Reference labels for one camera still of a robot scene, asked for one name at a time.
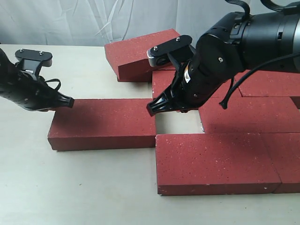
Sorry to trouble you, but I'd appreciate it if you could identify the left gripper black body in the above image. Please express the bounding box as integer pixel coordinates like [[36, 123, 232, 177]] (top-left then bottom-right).
[[0, 50, 58, 111]]

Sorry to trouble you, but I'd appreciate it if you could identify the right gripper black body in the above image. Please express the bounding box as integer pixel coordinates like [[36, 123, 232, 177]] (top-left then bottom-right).
[[172, 14, 246, 110]]

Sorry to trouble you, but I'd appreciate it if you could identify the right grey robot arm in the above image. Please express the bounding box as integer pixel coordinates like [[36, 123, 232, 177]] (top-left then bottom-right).
[[147, 12, 300, 116]]

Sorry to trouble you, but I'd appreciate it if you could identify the back left base brick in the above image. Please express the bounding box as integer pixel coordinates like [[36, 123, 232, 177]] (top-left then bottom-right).
[[148, 65, 176, 71]]

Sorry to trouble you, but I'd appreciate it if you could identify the base brick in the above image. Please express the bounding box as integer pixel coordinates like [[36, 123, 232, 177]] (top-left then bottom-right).
[[261, 133, 300, 194], [148, 65, 176, 71], [156, 133, 281, 196]]

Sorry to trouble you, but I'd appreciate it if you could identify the middle row red brick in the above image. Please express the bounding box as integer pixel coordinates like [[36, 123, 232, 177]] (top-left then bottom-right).
[[199, 97, 300, 133]]

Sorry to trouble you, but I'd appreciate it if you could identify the front left base brick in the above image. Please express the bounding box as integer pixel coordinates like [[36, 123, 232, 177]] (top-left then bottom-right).
[[156, 133, 281, 196]]

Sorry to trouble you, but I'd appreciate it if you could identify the front right base brick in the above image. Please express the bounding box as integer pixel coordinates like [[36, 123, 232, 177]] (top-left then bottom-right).
[[261, 133, 300, 194]]

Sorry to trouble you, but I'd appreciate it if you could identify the blue-grey backdrop cloth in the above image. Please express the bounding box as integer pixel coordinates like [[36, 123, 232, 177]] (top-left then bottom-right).
[[0, 0, 300, 47]]

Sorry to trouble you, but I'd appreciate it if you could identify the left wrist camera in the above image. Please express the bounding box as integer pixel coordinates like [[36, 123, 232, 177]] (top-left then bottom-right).
[[15, 49, 53, 77]]

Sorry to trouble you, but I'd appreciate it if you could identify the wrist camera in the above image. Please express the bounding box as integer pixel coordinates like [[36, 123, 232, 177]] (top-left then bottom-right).
[[15, 49, 53, 77], [147, 35, 195, 68]]

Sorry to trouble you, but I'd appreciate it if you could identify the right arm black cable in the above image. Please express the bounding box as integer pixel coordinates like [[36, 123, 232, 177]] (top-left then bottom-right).
[[218, 0, 300, 110]]

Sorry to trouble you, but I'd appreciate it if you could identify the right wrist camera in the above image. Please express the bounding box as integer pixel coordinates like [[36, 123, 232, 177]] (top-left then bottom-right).
[[147, 35, 195, 68]]

